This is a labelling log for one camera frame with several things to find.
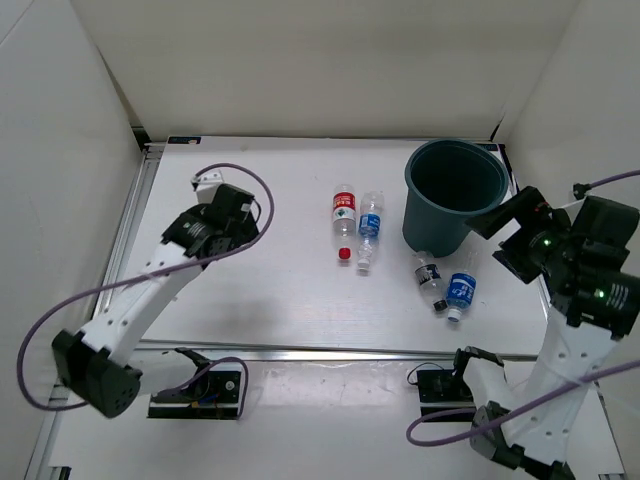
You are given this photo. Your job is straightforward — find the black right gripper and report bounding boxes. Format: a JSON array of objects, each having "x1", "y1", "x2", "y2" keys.
[{"x1": 464, "y1": 185, "x2": 579, "y2": 283}]

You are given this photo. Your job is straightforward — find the blue label white cap bottle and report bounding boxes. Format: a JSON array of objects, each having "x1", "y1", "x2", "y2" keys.
[{"x1": 445, "y1": 252, "x2": 477, "y2": 323}]

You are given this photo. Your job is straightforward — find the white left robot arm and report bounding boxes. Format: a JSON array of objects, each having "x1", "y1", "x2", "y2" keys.
[{"x1": 52, "y1": 183, "x2": 258, "y2": 418}]

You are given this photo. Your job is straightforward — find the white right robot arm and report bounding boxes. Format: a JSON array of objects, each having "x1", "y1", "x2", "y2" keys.
[{"x1": 449, "y1": 187, "x2": 639, "y2": 479}]

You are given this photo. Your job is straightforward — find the dark green plastic bin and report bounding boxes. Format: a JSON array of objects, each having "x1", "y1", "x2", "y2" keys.
[{"x1": 402, "y1": 139, "x2": 510, "y2": 257}]

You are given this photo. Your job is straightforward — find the blue sticker label left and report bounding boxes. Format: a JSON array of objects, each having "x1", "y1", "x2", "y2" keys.
[{"x1": 167, "y1": 136, "x2": 201, "y2": 145}]

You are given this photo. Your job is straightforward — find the dark label plastic bottle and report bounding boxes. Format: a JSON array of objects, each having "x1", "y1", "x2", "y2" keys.
[{"x1": 414, "y1": 251, "x2": 448, "y2": 313}]

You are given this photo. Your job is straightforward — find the red label plastic bottle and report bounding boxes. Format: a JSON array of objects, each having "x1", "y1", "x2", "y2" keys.
[{"x1": 332, "y1": 184, "x2": 356, "y2": 264}]

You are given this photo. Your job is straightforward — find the blue label crushed bottle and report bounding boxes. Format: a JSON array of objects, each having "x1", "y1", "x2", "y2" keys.
[{"x1": 357, "y1": 191, "x2": 385, "y2": 275}]

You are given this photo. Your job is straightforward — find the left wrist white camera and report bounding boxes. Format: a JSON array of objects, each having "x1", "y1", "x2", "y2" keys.
[{"x1": 191, "y1": 169, "x2": 224, "y2": 203}]

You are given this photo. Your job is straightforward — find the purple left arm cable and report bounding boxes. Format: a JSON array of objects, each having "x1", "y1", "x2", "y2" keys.
[{"x1": 17, "y1": 163, "x2": 276, "y2": 419}]

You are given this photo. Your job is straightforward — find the aluminium table frame rail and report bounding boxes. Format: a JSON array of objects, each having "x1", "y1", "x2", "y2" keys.
[{"x1": 24, "y1": 126, "x2": 163, "y2": 479}]

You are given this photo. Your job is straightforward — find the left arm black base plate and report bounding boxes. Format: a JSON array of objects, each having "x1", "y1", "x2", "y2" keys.
[{"x1": 147, "y1": 362, "x2": 245, "y2": 421}]

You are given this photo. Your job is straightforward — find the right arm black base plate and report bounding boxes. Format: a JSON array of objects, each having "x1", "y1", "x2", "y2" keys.
[{"x1": 406, "y1": 363, "x2": 476, "y2": 423}]

